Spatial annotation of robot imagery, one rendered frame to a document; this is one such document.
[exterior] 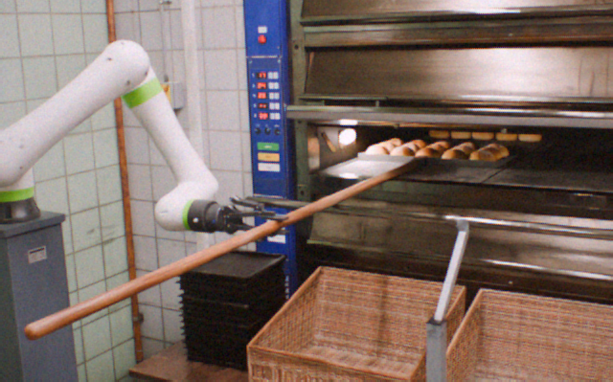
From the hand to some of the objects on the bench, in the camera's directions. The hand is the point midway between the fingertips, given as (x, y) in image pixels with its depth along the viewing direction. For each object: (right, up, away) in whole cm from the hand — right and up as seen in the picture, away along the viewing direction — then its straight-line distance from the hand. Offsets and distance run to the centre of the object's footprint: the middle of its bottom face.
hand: (275, 224), depth 200 cm
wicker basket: (+77, -56, +16) cm, 97 cm away
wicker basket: (+25, -52, +46) cm, 74 cm away
